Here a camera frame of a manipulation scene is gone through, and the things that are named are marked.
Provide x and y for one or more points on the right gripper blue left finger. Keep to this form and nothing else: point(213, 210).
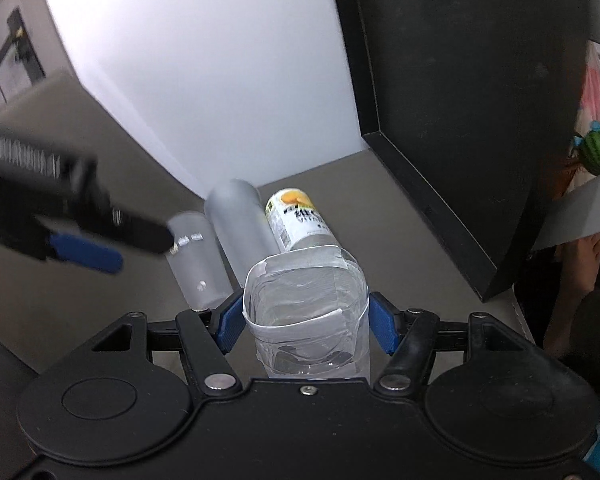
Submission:
point(206, 337)

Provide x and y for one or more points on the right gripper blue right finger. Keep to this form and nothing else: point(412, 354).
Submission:
point(408, 337)

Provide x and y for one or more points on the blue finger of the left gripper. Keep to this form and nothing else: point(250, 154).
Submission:
point(83, 252)

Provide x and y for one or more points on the taped cut clear bottle cup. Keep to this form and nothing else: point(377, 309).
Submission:
point(309, 313)

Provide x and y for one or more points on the small frosted plastic cup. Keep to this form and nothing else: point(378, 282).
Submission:
point(196, 262)

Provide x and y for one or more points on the tall frosted plastic cup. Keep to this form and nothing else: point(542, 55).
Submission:
point(237, 215)

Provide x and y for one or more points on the yellow labelled clear bottle cup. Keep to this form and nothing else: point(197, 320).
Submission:
point(295, 221)

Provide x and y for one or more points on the white shelf unit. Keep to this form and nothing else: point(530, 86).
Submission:
point(574, 216)

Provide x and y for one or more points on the black tray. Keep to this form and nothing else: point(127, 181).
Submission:
point(471, 105)

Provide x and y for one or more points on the watermelon toy figure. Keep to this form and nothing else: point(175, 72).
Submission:
point(589, 152)

